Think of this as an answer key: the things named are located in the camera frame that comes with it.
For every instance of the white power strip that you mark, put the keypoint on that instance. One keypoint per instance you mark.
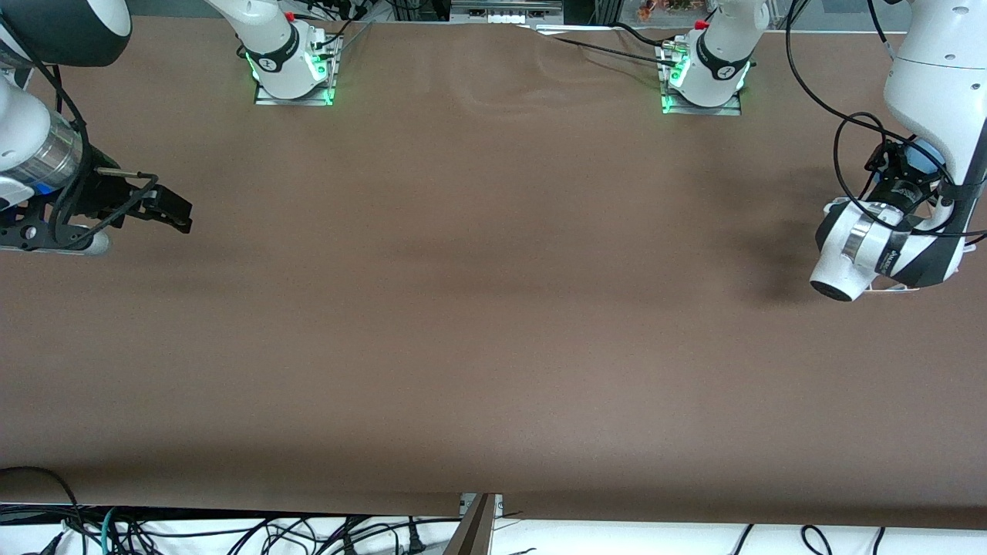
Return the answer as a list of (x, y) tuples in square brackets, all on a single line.
[(505, 11)]

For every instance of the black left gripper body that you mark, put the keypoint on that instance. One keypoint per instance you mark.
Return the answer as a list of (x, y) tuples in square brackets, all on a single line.
[(897, 188)]

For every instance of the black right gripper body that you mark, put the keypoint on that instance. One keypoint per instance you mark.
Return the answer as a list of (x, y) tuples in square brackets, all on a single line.
[(99, 197)]

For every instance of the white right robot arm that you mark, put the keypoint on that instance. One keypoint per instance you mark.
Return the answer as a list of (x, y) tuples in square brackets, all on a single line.
[(274, 46)]

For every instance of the brown table cover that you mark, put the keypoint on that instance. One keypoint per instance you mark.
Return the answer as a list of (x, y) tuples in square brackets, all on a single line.
[(493, 308)]

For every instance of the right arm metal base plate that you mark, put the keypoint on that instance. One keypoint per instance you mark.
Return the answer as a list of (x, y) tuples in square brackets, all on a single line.
[(297, 99)]

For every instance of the small metal edge bracket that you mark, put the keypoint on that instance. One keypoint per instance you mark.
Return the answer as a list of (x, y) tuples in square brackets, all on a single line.
[(497, 505)]

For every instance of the blue plastic cup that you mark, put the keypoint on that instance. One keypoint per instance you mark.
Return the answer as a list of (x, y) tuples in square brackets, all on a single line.
[(925, 158)]

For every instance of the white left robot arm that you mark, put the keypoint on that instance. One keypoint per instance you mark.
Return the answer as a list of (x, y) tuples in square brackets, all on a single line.
[(933, 77)]

